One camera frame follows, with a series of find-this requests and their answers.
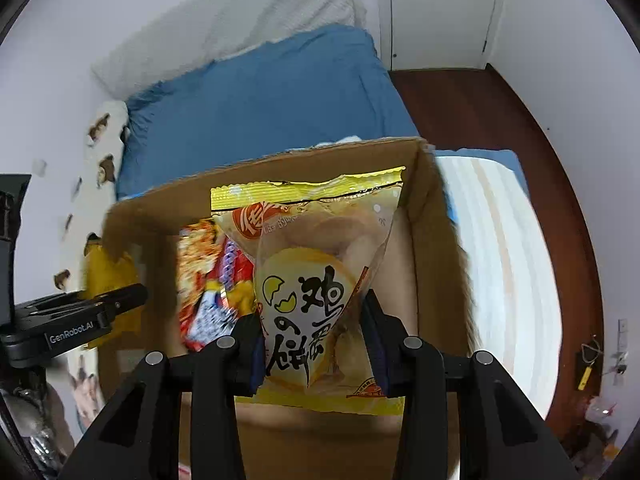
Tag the small yellow snack packet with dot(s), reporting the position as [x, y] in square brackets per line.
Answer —
[102, 275]

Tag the blue bed sheet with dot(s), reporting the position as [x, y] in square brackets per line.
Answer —
[314, 87]

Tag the red printed snack bag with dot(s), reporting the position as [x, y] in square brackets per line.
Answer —
[214, 284]

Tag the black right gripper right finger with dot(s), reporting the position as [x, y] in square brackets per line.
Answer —
[501, 434]

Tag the white headboard cushion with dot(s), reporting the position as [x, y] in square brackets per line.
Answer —
[196, 32]

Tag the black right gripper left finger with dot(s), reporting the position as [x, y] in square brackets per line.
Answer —
[136, 435]

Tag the white bedroom door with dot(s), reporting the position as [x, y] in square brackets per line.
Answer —
[435, 34]

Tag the yellow egg cracker snack bag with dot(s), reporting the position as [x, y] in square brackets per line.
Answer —
[315, 248]

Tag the bear print long pillow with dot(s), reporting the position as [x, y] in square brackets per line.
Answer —
[94, 193]

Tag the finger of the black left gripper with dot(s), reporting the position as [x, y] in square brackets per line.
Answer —
[115, 302]

